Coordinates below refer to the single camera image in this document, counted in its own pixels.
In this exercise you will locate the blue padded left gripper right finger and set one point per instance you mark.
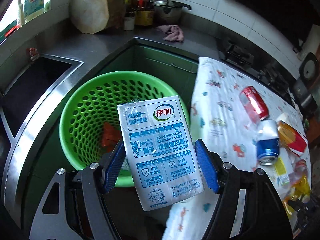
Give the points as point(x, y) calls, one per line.
point(210, 164)

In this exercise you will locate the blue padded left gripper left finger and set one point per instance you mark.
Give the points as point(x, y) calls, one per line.
point(113, 166)

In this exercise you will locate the white blue milk carton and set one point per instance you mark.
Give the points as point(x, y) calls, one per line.
point(160, 152)

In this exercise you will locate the blue white soda can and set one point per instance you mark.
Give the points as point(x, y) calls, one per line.
point(268, 148)

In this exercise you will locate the red soda can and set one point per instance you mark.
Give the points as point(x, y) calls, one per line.
point(253, 104)

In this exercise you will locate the orange red tea bottle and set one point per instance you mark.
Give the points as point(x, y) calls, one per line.
point(292, 139)

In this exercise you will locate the red plastic cup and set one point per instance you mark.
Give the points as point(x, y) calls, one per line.
point(299, 170)

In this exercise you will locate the steel kitchen sink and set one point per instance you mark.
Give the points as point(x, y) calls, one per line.
point(42, 75)

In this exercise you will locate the red snack wrapper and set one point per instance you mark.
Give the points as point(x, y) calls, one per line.
point(110, 138)

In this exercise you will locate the white cartoon print cloth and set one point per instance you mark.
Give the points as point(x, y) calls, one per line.
point(219, 119)

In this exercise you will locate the green cabinet door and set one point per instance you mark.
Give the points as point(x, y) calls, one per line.
point(162, 64)

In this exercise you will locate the black gas stove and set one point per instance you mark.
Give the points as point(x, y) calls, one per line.
point(258, 64)

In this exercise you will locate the pink rag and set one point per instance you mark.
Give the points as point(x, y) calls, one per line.
point(172, 33)

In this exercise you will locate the white small jar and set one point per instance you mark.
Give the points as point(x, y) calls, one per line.
point(129, 21)

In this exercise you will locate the dark soy sauce bottle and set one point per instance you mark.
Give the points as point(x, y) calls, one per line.
point(144, 13)

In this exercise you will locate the round wooden chopping block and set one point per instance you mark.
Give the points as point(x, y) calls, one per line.
point(93, 16)

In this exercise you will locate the steel pot with black handle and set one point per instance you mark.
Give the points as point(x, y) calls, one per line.
point(170, 11)

